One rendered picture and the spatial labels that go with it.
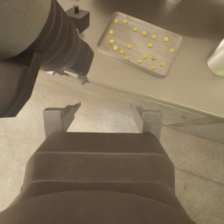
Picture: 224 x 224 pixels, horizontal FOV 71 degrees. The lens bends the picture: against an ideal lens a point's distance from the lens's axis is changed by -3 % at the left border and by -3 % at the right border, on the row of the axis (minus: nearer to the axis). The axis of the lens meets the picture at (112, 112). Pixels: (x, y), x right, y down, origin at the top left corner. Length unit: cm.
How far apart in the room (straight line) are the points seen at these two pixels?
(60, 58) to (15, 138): 134
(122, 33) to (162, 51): 12
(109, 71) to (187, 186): 107
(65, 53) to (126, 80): 27
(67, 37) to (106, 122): 107
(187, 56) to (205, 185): 106
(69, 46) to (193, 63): 36
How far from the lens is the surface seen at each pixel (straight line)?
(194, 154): 132
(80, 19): 26
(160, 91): 44
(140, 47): 48
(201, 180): 137
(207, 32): 54
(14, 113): 18
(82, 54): 24
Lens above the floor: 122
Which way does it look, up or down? 81 degrees down
